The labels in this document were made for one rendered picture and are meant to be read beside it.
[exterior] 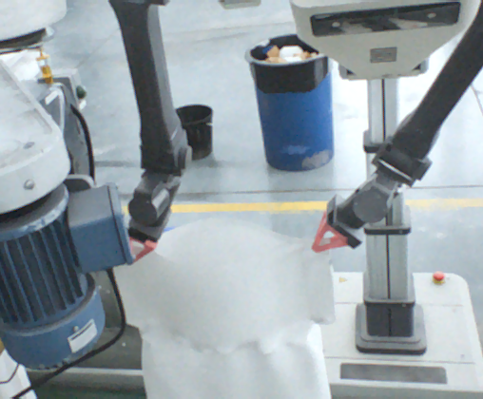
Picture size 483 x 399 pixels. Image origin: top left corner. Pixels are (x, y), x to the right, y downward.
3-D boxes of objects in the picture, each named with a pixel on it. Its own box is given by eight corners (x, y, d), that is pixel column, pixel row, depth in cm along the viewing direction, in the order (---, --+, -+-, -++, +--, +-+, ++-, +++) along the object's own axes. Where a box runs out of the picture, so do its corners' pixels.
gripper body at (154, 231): (124, 232, 120) (135, 202, 116) (140, 203, 129) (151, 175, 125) (155, 246, 120) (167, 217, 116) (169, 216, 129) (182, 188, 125)
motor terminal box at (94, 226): (133, 242, 99) (116, 177, 93) (141, 280, 90) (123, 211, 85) (80, 256, 98) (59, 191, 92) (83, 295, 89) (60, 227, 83)
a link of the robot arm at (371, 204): (434, 158, 108) (390, 131, 110) (427, 178, 98) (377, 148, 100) (397, 212, 114) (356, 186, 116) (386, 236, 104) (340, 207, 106)
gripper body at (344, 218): (328, 228, 112) (357, 201, 108) (329, 199, 121) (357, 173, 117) (357, 249, 113) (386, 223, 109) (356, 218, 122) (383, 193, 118)
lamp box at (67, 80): (87, 107, 138) (77, 67, 134) (80, 116, 135) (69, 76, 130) (56, 109, 140) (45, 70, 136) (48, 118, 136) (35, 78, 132)
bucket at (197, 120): (223, 140, 402) (218, 102, 390) (214, 162, 377) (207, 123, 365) (179, 142, 409) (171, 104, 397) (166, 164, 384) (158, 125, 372)
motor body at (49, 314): (122, 307, 102) (84, 172, 90) (86, 381, 89) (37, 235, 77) (36, 306, 106) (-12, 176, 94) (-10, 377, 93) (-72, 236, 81)
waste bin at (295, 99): (343, 133, 386) (337, 28, 354) (340, 176, 342) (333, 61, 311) (264, 137, 397) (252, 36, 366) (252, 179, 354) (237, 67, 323)
